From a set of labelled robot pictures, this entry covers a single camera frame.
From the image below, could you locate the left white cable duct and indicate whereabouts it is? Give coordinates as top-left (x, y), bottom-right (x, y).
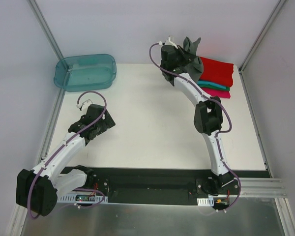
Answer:
top-left (58, 193), bottom-right (108, 204)

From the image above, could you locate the green folded t shirt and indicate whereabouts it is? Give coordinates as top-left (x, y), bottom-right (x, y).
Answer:
top-left (197, 81), bottom-right (230, 91)

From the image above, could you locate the teal plastic bin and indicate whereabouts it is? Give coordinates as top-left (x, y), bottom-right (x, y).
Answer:
top-left (54, 54), bottom-right (117, 92)

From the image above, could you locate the left aluminium frame post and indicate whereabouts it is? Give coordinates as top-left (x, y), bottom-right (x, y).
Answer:
top-left (27, 0), bottom-right (64, 60)

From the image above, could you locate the aluminium frame post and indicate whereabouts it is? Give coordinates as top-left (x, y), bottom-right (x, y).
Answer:
top-left (238, 0), bottom-right (288, 74)
top-left (27, 0), bottom-right (64, 60)

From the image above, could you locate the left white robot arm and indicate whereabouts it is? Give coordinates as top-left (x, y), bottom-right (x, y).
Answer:
top-left (16, 104), bottom-right (115, 216)

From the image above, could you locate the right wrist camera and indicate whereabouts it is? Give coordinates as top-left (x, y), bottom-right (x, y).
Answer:
top-left (163, 36), bottom-right (178, 49)

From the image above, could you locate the teal folded t shirt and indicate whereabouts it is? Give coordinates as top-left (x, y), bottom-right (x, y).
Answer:
top-left (196, 80), bottom-right (224, 89)

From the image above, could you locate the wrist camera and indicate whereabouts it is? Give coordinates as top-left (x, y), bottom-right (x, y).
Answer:
top-left (76, 99), bottom-right (93, 111)
top-left (163, 36), bottom-right (178, 49)

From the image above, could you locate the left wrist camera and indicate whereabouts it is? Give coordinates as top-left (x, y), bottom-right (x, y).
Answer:
top-left (76, 99), bottom-right (93, 111)

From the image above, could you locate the grey t shirt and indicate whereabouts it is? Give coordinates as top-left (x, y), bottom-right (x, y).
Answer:
top-left (183, 36), bottom-right (204, 82)

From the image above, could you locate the white cable duct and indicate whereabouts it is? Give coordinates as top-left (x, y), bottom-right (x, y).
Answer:
top-left (197, 198), bottom-right (214, 207)
top-left (58, 193), bottom-right (108, 204)

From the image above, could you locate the right aluminium frame post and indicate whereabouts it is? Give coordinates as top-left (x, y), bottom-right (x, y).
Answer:
top-left (238, 0), bottom-right (288, 74)

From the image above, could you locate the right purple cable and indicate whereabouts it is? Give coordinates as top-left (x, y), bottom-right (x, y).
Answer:
top-left (148, 41), bottom-right (242, 217)

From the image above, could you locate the red folded t shirt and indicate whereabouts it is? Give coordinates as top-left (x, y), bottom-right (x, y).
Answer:
top-left (200, 57), bottom-right (234, 87)

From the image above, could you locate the right white cable duct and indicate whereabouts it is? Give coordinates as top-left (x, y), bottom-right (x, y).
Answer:
top-left (197, 198), bottom-right (214, 207)

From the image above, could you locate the pink folded t shirt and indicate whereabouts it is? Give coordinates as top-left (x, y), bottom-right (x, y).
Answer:
top-left (202, 88), bottom-right (231, 99)

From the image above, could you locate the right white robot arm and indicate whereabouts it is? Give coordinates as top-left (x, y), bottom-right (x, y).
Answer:
top-left (160, 44), bottom-right (232, 194)

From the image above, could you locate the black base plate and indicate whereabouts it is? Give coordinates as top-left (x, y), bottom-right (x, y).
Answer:
top-left (79, 167), bottom-right (270, 206)

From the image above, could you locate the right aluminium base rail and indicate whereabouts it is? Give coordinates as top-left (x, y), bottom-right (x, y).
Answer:
top-left (240, 178), bottom-right (287, 198)

